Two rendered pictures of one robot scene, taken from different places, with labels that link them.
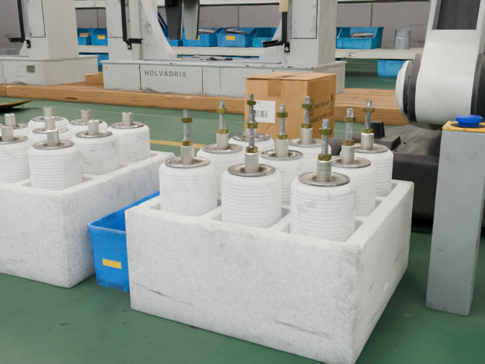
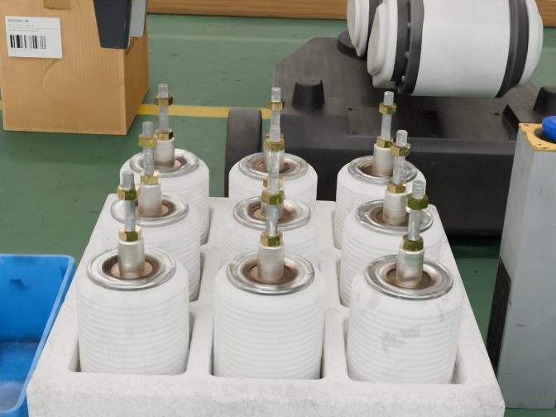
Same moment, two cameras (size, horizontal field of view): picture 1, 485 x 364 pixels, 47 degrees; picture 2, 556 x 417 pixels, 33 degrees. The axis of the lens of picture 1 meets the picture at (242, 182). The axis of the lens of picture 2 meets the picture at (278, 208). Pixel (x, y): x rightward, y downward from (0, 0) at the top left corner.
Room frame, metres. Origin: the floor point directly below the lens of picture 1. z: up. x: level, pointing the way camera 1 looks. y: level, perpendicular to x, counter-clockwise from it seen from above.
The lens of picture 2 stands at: (0.22, 0.30, 0.63)
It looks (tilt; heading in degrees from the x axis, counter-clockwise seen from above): 25 degrees down; 332
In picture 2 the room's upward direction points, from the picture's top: 2 degrees clockwise
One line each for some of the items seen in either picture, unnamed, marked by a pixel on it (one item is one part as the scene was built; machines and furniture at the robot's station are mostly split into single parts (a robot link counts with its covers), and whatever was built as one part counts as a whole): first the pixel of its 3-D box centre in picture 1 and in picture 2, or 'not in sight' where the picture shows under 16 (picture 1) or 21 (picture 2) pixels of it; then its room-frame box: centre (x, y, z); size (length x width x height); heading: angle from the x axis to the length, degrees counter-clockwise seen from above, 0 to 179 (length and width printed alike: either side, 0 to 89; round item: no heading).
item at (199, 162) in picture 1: (188, 162); (131, 268); (0.89, 0.09, 0.25); 0.08 x 0.08 x 0.01
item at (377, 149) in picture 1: (366, 149); (382, 170); (0.99, -0.23, 0.25); 0.08 x 0.08 x 0.01
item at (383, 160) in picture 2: (366, 141); (383, 160); (0.99, -0.23, 0.26); 0.02 x 0.02 x 0.03
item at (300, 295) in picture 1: (280, 242); (267, 353); (0.94, -0.07, 0.09); 0.39 x 0.39 x 0.18; 63
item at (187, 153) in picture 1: (187, 154); (131, 255); (0.89, 0.09, 0.26); 0.02 x 0.02 x 0.03
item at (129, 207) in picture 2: (186, 132); (129, 213); (0.89, 0.09, 0.30); 0.01 x 0.01 x 0.08
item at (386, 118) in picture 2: (368, 120); (385, 126); (0.99, -0.23, 0.30); 0.01 x 0.01 x 0.08
